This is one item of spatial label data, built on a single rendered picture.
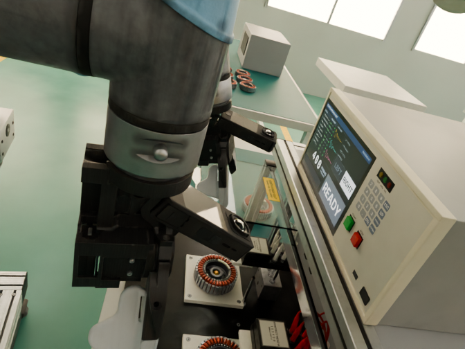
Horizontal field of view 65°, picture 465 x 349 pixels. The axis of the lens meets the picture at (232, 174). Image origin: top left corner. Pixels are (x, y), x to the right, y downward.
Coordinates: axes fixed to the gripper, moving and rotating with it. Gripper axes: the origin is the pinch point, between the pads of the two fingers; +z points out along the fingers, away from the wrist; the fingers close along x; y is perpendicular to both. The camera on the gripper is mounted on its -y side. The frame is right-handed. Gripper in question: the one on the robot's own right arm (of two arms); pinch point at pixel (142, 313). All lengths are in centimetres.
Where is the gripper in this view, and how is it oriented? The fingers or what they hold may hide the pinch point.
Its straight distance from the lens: 44.6
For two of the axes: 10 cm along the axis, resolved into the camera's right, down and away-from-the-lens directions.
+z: -2.7, 8.2, 5.1
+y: -9.4, -1.0, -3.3
